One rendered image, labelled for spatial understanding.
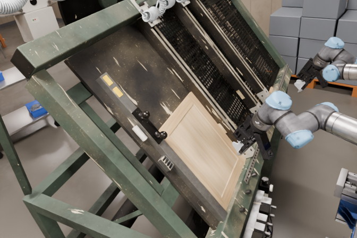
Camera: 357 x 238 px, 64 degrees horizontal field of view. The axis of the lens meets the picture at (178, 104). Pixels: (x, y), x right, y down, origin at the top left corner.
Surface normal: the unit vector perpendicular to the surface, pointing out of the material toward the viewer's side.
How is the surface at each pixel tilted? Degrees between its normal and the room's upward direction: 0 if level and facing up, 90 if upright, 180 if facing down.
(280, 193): 0
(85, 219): 0
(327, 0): 90
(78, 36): 54
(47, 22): 90
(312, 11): 90
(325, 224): 0
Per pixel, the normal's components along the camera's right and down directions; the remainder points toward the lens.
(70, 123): -0.44, 0.52
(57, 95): 0.65, -0.39
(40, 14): 0.80, 0.23
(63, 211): -0.12, -0.84
